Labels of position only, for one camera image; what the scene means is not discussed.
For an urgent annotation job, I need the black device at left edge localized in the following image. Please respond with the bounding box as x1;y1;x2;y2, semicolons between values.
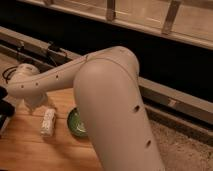
0;86;15;136

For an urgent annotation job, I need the black clamp on rail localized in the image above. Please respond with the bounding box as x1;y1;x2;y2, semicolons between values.
46;42;67;61

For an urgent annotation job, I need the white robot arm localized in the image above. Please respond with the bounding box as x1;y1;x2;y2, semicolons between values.
7;46;166;171

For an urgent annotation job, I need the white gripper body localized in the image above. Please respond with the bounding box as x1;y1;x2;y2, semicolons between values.
24;94;47;111

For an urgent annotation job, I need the metal window frame rail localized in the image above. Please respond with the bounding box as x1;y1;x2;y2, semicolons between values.
19;0;213;50

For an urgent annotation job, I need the black cable loop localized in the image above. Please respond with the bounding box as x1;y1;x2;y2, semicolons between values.
2;65;20;84

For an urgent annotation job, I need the small white bottle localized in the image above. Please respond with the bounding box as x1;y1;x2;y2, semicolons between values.
41;108;56;136

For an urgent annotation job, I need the green ceramic bowl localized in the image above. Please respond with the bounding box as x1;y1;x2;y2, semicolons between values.
67;108;87;138

